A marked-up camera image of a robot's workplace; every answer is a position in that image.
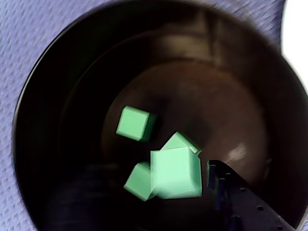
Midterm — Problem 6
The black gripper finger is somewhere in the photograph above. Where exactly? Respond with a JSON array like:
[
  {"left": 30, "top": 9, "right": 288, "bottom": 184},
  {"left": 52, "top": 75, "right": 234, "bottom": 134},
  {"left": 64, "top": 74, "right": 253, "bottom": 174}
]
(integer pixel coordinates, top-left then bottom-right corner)
[
  {"left": 45, "top": 165, "right": 145, "bottom": 231},
  {"left": 206, "top": 159, "right": 295, "bottom": 231}
]

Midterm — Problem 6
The black metal bucket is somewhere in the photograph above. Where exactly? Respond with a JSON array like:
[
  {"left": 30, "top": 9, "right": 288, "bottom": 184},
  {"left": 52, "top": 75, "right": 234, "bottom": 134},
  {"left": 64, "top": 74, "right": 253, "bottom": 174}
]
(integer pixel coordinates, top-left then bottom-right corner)
[{"left": 11, "top": 0, "right": 308, "bottom": 231}]

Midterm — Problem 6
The green cube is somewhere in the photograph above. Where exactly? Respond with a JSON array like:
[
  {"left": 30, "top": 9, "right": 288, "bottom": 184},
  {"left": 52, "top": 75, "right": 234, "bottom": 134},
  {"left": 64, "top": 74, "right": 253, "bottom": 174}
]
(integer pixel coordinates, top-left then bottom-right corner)
[
  {"left": 149, "top": 146, "right": 203, "bottom": 200},
  {"left": 115, "top": 105, "right": 156, "bottom": 142},
  {"left": 123, "top": 161, "right": 157, "bottom": 202},
  {"left": 160, "top": 131, "right": 202, "bottom": 154}
]

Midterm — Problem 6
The white round plate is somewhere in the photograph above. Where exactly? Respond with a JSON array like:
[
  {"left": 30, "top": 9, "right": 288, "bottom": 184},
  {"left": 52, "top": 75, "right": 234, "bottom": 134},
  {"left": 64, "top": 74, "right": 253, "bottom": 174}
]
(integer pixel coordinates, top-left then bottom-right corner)
[{"left": 280, "top": 0, "right": 308, "bottom": 84}]

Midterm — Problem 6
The blue woven tablecloth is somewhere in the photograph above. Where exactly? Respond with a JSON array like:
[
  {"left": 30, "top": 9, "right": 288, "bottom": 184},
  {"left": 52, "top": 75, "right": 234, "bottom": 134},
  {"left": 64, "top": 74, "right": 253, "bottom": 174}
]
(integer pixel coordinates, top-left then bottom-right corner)
[{"left": 0, "top": 0, "right": 287, "bottom": 231}]

